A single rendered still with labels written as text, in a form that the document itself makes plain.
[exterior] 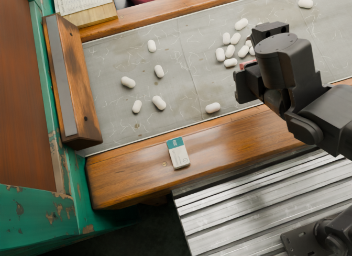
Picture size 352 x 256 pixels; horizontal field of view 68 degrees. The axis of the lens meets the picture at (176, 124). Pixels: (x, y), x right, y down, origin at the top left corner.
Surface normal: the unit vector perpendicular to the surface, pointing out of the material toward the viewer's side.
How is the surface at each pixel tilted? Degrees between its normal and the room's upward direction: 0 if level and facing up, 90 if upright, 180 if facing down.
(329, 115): 30
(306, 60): 48
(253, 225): 0
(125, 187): 0
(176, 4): 0
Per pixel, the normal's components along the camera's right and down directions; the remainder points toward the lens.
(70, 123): -0.04, -0.32
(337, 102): -0.32, -0.66
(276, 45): -0.41, -0.75
